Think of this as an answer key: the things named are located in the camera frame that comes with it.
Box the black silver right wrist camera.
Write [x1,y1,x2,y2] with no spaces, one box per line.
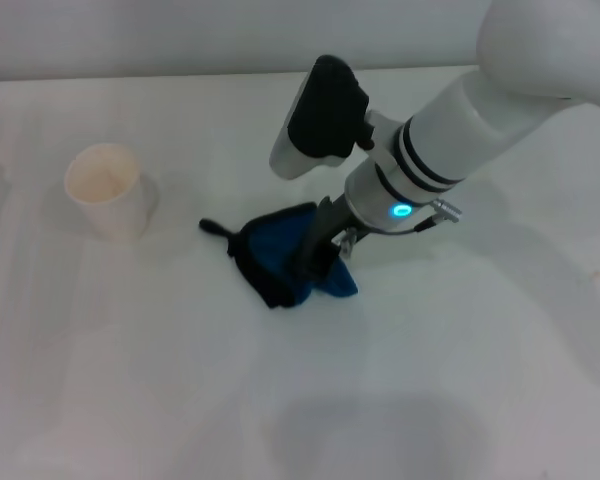
[269,54,380,181]

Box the silver metal clamp fitting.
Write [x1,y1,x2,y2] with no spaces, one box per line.
[335,226,360,260]

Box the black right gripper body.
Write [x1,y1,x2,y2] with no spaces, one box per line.
[302,195,372,259]

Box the blue rag with black trim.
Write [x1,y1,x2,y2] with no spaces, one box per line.
[198,201,360,311]

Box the white paper cup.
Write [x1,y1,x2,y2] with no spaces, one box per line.
[63,142,149,242]

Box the gray right wrist cable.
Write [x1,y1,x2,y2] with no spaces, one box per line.
[372,198,464,237]

